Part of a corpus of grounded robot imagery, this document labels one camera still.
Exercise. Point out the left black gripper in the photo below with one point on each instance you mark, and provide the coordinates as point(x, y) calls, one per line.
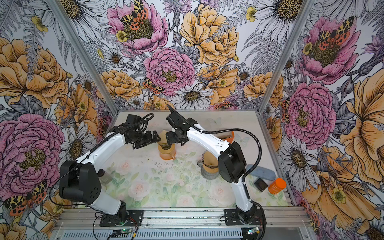
point(148, 139)

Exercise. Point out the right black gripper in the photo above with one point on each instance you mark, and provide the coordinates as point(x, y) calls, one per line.
point(170, 139)

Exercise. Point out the orange glass carafe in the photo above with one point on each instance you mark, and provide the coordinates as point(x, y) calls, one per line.
point(168, 156)

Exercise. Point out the clear grey glass dripper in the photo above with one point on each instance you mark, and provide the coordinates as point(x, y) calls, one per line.
point(210, 162)

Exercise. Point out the wooden ring holder front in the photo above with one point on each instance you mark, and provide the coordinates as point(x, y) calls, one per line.
point(211, 169)

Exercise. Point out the wooden ring holder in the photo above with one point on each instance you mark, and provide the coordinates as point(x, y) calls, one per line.
point(211, 169)
point(166, 150)

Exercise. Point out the clear grey glass carafe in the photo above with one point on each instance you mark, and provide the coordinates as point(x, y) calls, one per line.
point(206, 175)

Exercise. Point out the orange coffee filter pack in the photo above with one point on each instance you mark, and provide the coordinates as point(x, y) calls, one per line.
point(230, 138)

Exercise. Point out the green glass dripper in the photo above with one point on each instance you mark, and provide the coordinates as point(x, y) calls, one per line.
point(166, 146)

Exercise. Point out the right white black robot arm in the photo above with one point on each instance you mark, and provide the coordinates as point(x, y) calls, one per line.
point(231, 160)

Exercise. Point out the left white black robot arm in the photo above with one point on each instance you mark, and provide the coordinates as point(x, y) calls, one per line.
point(80, 180)

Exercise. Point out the blue grey oval sponge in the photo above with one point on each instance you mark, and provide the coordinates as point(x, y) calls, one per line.
point(263, 173)

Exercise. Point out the small black box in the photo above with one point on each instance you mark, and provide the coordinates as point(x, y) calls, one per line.
point(261, 185)

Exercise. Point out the orange lid bottle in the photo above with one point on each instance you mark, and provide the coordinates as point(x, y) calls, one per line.
point(277, 186)

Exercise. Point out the green circuit board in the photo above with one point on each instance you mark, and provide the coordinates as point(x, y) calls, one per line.
point(254, 230)

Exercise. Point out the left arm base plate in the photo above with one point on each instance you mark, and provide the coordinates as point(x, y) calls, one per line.
point(132, 218)

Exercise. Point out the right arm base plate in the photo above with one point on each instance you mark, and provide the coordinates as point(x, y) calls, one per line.
point(232, 218)

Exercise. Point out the aluminium rail frame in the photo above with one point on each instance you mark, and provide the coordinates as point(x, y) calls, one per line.
point(283, 223)

